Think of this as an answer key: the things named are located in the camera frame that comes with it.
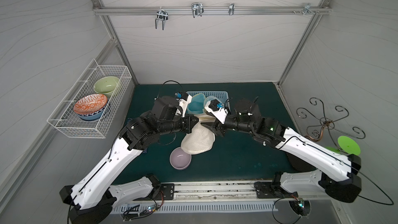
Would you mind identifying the small metal hook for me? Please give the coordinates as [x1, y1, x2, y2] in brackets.
[229, 3, 235, 16]

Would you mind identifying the aluminium front rail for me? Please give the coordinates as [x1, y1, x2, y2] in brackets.
[108, 178, 343, 204]

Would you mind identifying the black scrolled metal stand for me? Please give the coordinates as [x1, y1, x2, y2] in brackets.
[296, 97, 366, 155]

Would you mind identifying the lilac ceramic bowl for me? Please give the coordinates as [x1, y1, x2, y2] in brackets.
[170, 147, 192, 170]

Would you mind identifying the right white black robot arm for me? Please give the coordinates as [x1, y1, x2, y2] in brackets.
[202, 99, 362, 203]

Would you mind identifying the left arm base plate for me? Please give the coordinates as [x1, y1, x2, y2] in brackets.
[151, 183, 175, 201]

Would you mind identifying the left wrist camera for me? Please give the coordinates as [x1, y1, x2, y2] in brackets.
[175, 91, 192, 117]

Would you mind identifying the teal mesh laundry bag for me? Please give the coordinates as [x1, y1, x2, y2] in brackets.
[188, 93, 224, 115]

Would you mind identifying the green ceramic bowl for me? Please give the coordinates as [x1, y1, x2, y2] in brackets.
[93, 76, 120, 99]

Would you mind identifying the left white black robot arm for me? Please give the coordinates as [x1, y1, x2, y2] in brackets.
[60, 92, 199, 224]

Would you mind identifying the aluminium top rail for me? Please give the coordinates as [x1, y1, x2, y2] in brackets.
[93, 5, 332, 17]

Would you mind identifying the middle metal hook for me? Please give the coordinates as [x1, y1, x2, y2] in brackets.
[191, 3, 204, 18]

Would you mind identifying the aluminium rail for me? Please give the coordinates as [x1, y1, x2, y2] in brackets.
[93, 5, 332, 17]
[108, 178, 343, 204]

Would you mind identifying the left double metal hook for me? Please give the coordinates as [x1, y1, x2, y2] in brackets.
[155, 9, 169, 30]

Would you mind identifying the white wire wall basket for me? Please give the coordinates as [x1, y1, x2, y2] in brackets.
[47, 60, 132, 139]

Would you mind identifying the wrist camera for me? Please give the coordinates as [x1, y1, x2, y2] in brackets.
[204, 99, 229, 124]
[175, 91, 192, 117]

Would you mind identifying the right metal hook bracket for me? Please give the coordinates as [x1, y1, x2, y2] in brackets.
[292, 4, 320, 16]

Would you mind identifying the cream mesh laundry bag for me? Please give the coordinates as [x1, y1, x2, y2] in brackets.
[181, 114, 216, 155]

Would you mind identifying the orange patterned bowl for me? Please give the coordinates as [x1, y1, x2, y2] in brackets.
[73, 94, 108, 115]

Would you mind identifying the green round disc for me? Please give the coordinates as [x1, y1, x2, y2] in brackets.
[337, 136, 361, 156]

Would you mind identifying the blue bowl under orange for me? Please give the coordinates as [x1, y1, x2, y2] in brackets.
[77, 108, 105, 121]

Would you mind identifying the dark green table mat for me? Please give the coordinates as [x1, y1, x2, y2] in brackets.
[114, 83, 295, 184]

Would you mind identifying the white slotted cable duct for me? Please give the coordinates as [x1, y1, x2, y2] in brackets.
[111, 201, 278, 215]

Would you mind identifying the light blue plastic basket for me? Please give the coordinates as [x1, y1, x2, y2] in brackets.
[186, 91, 230, 114]

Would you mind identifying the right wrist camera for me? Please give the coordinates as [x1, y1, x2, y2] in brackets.
[204, 99, 229, 124]

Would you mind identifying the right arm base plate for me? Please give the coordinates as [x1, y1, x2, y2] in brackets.
[254, 181, 299, 199]

